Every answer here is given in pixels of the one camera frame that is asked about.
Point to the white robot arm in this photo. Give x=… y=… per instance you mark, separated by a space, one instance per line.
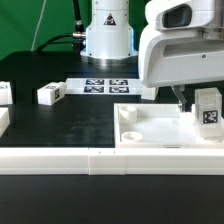
x=109 y=37

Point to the sheet of fiducial markers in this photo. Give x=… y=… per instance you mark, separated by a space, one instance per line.
x=103 y=86

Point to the white square tabletop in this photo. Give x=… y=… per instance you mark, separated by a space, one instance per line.
x=159 y=126

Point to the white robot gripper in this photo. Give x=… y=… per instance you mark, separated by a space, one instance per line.
x=183 y=43

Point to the white U-shaped fence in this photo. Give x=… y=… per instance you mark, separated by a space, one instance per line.
x=111 y=161

